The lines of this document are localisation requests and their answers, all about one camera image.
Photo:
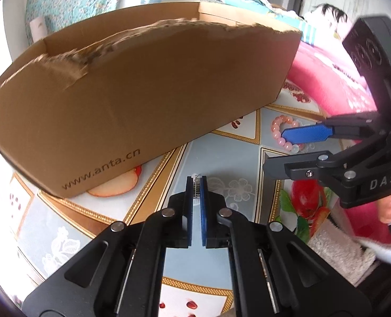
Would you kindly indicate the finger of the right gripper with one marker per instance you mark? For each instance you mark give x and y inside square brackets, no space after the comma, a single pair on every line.
[294,167]
[307,134]

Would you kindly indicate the brown cardboard box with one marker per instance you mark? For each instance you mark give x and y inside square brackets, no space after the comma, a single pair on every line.
[102,96]

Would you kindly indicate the pink bed quilt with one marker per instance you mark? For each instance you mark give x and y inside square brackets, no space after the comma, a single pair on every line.
[332,82]

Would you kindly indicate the black white plush toy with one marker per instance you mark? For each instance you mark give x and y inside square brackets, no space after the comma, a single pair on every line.
[327,16]

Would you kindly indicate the rolled pink paper tube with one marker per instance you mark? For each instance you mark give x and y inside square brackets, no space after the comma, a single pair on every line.
[38,28]

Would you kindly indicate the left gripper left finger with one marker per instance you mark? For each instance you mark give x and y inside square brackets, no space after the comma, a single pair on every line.
[119,273]

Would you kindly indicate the light blue pillow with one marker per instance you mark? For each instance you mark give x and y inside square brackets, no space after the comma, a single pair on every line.
[309,34]

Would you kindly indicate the white fluffy sleeve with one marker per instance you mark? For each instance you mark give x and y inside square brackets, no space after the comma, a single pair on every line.
[354,258]

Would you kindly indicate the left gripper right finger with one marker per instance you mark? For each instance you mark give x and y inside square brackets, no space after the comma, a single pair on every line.
[273,272]

